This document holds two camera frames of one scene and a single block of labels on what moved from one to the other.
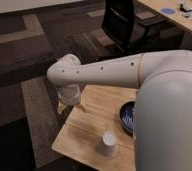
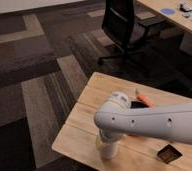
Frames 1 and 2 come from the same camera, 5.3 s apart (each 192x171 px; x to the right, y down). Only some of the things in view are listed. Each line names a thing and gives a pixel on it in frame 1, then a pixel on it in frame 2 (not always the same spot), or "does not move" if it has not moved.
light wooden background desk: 186,13 does not move
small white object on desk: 186,5 does not move
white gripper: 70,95 to 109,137
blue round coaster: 167,10 does not move
